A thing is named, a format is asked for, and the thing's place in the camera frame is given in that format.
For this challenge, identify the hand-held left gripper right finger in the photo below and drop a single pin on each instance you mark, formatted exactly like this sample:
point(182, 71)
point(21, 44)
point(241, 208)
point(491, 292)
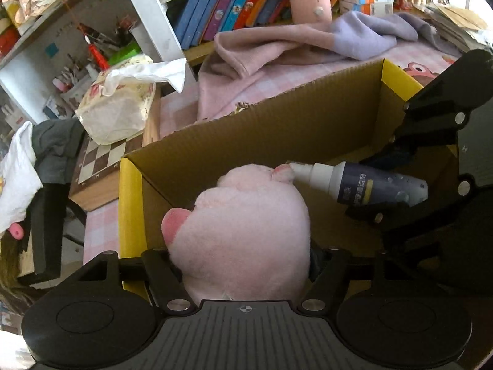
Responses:
point(331, 273)

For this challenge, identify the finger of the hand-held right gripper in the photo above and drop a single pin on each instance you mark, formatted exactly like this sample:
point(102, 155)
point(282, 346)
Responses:
point(404, 219)
point(435, 123)

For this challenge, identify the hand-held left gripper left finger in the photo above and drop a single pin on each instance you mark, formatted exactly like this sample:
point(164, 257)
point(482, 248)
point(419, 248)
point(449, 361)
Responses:
point(161, 273)

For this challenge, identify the white and navy spray bottle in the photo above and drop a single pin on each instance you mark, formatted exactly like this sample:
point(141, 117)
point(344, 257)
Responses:
point(327, 179)

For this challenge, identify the pink plush toy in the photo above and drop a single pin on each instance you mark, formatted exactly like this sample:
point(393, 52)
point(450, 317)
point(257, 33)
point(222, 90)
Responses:
point(242, 231)

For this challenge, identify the yellow cardboard box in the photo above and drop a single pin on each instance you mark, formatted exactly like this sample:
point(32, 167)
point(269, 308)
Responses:
point(269, 131)

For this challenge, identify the red container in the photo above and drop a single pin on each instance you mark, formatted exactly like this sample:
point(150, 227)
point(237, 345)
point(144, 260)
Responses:
point(7, 42)

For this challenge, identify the stack of papers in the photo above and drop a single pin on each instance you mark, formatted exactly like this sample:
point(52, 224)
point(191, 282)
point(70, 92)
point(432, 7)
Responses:
point(454, 19)

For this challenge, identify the black stand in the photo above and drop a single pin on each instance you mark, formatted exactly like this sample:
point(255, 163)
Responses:
point(46, 231)

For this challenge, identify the wooden chessboard box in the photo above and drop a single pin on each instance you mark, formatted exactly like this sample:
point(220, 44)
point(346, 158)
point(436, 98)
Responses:
point(104, 162)

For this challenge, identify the brown fuzzy object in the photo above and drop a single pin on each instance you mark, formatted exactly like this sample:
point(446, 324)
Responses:
point(11, 277)

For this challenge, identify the small pink rubber piece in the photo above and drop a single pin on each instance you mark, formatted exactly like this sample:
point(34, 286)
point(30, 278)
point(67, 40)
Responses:
point(17, 232)

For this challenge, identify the floral tissue pack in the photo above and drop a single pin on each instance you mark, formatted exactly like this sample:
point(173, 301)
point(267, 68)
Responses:
point(115, 115)

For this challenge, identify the grey cloth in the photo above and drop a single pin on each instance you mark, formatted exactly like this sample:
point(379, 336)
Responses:
point(57, 142)

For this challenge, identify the white cloth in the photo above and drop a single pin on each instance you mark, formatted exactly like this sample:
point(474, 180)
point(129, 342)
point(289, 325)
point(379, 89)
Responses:
point(19, 185)

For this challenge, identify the pink and purple cloth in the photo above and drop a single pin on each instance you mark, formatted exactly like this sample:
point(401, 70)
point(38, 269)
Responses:
point(269, 57)

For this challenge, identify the pen holder with stationery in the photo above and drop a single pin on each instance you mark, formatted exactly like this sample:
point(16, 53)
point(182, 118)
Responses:
point(73, 83)

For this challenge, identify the green plastic case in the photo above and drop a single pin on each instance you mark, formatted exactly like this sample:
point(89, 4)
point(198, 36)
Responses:
point(125, 54)

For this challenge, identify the row of colourful books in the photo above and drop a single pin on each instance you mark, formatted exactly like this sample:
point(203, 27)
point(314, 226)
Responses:
point(231, 0)

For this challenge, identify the white bookshelf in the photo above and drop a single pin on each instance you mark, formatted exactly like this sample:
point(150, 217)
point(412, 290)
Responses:
point(150, 7)

